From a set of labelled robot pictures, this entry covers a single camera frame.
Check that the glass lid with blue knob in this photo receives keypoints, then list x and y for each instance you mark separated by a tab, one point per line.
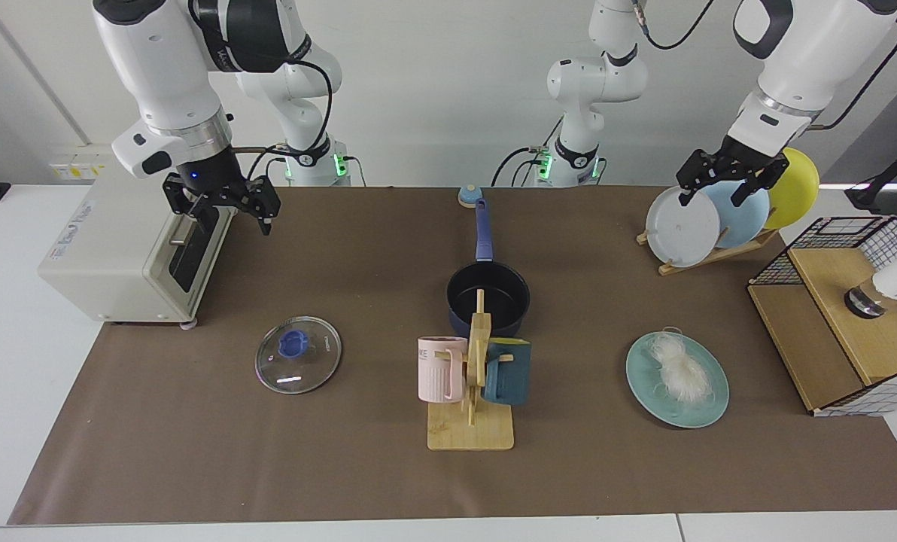
313	369

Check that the white vermicelli bundle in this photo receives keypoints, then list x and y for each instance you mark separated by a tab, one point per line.
682	369

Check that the light blue plate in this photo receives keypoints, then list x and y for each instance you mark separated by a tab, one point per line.
742	222

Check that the grey plate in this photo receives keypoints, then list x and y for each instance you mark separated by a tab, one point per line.
682	229

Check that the yellow plate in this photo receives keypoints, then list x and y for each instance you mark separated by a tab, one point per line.
795	196

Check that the wooden plate rack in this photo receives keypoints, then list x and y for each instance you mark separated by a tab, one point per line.
708	260

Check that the teal plate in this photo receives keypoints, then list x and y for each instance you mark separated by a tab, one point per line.
644	376

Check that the pale toaster oven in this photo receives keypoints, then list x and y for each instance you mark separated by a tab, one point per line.
110	256

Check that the small blue round thing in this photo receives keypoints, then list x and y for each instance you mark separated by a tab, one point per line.
470	196

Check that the pink ribbed cup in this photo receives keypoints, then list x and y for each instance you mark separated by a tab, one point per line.
437	373

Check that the brown table cloth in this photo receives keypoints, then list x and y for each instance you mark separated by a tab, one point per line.
268	467

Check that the dark teal cup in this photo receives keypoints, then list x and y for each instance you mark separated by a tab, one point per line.
510	376

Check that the wooden cup stand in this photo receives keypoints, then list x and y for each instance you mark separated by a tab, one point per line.
471	433

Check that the wall socket strip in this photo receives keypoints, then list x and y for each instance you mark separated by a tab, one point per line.
80	167

